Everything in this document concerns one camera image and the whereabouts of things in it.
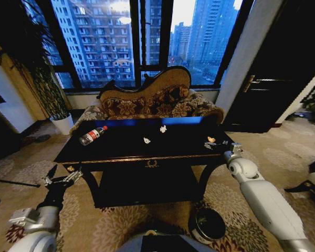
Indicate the orange peel scrap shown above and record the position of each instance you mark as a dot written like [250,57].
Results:
[212,139]

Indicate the tall green potted plant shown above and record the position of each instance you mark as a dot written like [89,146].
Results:
[29,52]

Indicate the clear plastic bottle red label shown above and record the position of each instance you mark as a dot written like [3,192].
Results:
[92,136]

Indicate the black glossy wooden table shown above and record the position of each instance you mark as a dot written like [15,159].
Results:
[136,149]

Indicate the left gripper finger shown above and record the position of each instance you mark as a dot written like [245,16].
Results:
[52,172]
[73,177]

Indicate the dark wooden armchair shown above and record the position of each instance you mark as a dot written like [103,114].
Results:
[313,181]

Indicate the crumpled white paper ball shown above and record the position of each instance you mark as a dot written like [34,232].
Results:
[163,128]
[146,140]

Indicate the white plant pot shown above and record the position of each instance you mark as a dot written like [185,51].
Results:
[63,124]

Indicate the floral brown chaise sofa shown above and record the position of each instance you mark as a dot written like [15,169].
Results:
[147,99]

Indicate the black window frame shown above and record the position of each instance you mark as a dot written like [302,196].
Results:
[136,39]

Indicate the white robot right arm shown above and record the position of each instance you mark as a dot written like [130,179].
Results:
[262,199]

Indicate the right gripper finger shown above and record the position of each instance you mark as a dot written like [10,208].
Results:
[225,142]
[209,145]

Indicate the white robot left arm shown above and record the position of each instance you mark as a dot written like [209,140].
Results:
[39,223]

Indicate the dark wooden door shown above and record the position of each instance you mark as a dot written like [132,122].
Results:
[278,65]

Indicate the black round trash bin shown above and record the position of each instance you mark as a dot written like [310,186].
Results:
[208,223]

